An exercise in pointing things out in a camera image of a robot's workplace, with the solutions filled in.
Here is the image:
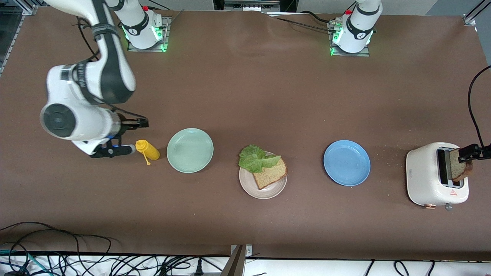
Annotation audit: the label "brown bread slice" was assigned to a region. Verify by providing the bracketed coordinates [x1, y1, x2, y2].
[252, 157, 288, 190]
[450, 149, 473, 182]

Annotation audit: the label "yellow squeeze bottle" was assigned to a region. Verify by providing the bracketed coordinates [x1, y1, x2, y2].
[135, 140, 160, 166]

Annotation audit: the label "green lettuce leaf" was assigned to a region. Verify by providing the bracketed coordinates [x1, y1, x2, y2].
[238, 145, 282, 174]

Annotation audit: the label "mint green plate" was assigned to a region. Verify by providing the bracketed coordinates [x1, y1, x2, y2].
[166, 128, 214, 174]

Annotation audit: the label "blue plate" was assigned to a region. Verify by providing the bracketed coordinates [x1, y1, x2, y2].
[323, 140, 371, 187]

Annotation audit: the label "beige plate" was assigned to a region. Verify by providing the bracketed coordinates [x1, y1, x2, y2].
[239, 151, 288, 200]

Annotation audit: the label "white toaster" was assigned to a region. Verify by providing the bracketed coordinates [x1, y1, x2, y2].
[406, 142, 470, 210]

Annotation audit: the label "brown table cover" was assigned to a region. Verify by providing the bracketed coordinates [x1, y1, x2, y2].
[0, 7, 491, 261]

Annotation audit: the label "aluminium corner profile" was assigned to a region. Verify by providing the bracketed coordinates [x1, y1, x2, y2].
[463, 0, 491, 26]

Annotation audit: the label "black and silver equipment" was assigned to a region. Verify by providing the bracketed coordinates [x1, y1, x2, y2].
[213, 0, 298, 14]

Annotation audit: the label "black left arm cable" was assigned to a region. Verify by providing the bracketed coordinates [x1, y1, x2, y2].
[468, 65, 491, 148]

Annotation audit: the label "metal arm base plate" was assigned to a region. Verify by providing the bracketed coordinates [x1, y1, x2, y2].
[127, 16, 170, 53]
[328, 21, 371, 57]

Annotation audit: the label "black cable loop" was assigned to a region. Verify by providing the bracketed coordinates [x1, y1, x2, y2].
[0, 222, 112, 255]

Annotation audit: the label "tangled black cables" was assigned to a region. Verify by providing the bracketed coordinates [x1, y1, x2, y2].
[0, 251, 231, 276]

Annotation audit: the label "aluminium frame enclosure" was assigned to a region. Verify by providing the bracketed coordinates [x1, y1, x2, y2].
[0, 0, 39, 75]

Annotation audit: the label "teal cable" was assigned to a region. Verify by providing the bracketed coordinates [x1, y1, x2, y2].
[0, 249, 43, 276]

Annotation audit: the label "grey metal bracket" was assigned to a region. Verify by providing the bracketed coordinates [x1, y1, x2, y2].
[221, 245, 254, 276]

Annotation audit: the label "black base cable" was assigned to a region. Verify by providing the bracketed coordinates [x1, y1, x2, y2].
[269, 11, 338, 34]

